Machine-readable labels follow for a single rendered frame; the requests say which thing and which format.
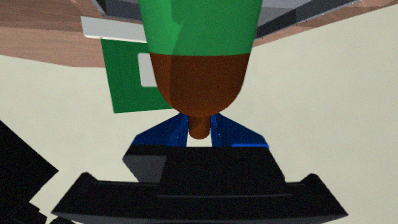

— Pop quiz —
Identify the green bottle crate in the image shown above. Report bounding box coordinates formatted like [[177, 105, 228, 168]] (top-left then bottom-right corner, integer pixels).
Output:
[[101, 39, 173, 112]]

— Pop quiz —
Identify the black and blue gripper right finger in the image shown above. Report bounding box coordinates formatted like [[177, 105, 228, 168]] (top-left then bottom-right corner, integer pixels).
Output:
[[210, 113, 269, 149]]

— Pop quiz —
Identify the green and brown bottle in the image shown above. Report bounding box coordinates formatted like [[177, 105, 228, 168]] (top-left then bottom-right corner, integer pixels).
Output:
[[138, 0, 263, 140]]

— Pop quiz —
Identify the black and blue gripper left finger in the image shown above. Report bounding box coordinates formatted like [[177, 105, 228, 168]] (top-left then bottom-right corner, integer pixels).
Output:
[[129, 113, 188, 147]]

